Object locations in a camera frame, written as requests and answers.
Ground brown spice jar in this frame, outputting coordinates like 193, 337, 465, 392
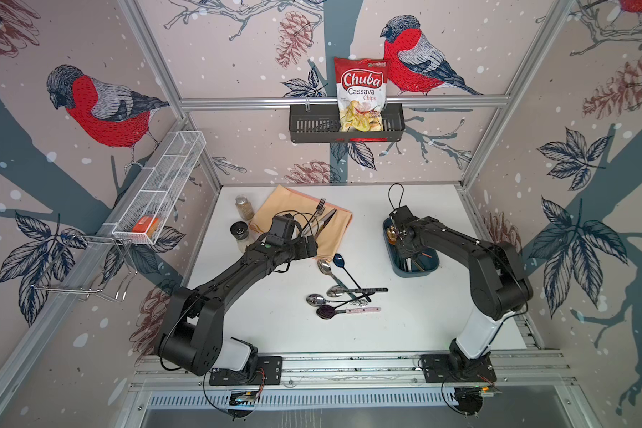
235, 195, 255, 222

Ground black wall basket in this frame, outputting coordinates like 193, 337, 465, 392
289, 105, 406, 144

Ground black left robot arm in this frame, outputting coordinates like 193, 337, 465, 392
154, 214, 319, 376

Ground silver spoon black handle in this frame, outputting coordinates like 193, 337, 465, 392
326, 285, 389, 297

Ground teal plastic storage box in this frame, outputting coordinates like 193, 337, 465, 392
383, 219, 440, 278

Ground blue spoon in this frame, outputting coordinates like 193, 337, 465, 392
333, 253, 365, 295

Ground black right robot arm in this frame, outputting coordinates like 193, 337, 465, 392
390, 206, 533, 369

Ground wire hook rack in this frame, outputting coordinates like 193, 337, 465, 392
30, 233, 138, 302

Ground clear wire wall shelf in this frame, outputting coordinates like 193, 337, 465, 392
112, 130, 206, 245

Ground black round lid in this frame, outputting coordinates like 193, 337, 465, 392
229, 221, 249, 241

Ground silver spoon green handle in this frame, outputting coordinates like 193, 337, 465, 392
317, 260, 349, 291

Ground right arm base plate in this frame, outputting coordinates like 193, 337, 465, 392
417, 352, 498, 383

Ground purple spoon pink handle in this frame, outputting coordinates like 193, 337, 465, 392
316, 305, 382, 320

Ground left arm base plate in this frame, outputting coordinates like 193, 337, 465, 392
207, 356, 284, 386

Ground gold spoon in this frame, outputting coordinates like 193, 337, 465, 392
386, 226, 398, 245

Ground small red box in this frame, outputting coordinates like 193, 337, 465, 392
131, 216, 160, 235

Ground peach cloth napkin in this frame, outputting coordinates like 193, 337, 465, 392
250, 185, 353, 260

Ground silver fork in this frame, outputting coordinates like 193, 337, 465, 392
313, 198, 326, 219

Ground red Chuba chips bag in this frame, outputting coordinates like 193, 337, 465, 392
333, 57, 388, 132

